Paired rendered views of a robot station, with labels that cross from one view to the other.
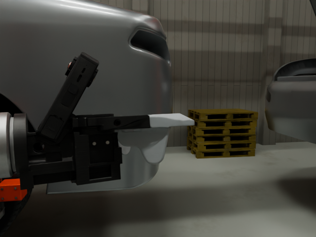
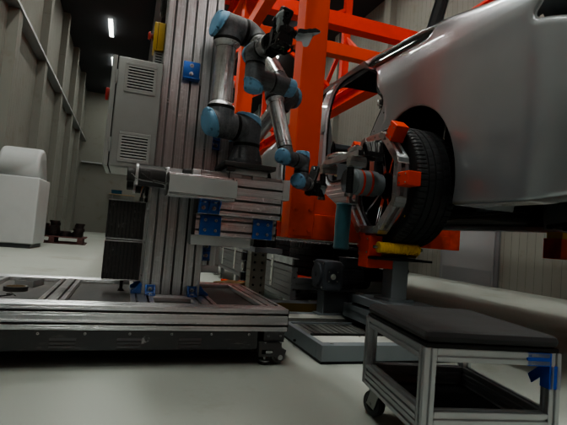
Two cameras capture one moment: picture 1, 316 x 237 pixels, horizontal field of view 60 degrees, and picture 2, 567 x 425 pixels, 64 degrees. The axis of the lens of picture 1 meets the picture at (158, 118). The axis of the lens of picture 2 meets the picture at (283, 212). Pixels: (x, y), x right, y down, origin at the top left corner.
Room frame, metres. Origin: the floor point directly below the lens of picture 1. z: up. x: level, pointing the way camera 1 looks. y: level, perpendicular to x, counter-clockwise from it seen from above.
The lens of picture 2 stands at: (0.14, -1.42, 0.53)
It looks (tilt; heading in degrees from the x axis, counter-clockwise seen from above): 3 degrees up; 80
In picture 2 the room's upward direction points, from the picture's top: 5 degrees clockwise
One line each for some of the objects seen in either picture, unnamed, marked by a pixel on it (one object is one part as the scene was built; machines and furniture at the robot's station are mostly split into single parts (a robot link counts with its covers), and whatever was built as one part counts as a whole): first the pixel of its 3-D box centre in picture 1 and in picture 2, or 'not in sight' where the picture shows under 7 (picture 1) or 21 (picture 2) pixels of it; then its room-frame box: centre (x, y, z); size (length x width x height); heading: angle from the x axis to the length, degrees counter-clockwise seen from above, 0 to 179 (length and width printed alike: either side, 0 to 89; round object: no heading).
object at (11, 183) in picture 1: (12, 189); (408, 179); (1.09, 0.60, 0.85); 0.09 x 0.08 x 0.07; 99
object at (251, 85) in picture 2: not in sight; (257, 78); (0.29, 0.26, 1.12); 0.11 x 0.08 x 0.11; 24
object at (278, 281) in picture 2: not in sight; (288, 279); (0.94, 2.68, 0.14); 2.47 x 0.85 x 0.27; 99
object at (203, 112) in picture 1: (219, 131); not in sight; (5.05, -1.16, 0.40); 1.12 x 0.76 x 0.79; 99
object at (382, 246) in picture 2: not in sight; (397, 248); (1.15, 0.81, 0.51); 0.29 x 0.06 x 0.06; 9
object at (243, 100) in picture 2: not in sight; (240, 115); (0.40, 3.28, 1.75); 0.19 x 0.19 x 2.45; 9
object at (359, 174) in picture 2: not in sight; (362, 182); (0.96, 0.90, 0.85); 0.21 x 0.14 x 0.14; 9
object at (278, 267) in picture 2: not in sight; (249, 260); (0.56, 2.62, 0.28); 2.47 x 0.09 x 0.22; 99
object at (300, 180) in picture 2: not in sight; (300, 180); (0.60, 0.80, 0.81); 0.11 x 0.08 x 0.09; 54
